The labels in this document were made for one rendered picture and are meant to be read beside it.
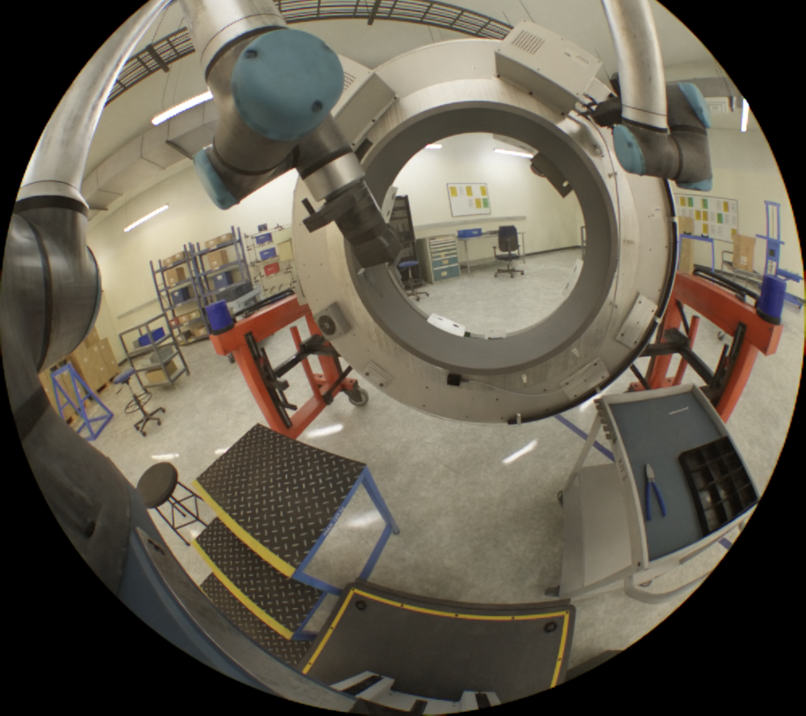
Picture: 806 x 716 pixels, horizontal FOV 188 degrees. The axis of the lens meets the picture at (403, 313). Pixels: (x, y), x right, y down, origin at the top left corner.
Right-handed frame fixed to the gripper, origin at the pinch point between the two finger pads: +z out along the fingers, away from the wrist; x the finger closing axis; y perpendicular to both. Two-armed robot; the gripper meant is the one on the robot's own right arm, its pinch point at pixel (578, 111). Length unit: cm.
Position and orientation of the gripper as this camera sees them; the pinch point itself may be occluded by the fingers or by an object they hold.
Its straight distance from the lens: 80.6
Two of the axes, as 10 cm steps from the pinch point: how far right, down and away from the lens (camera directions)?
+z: -1.0, -4.4, 8.9
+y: 8.2, 4.7, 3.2
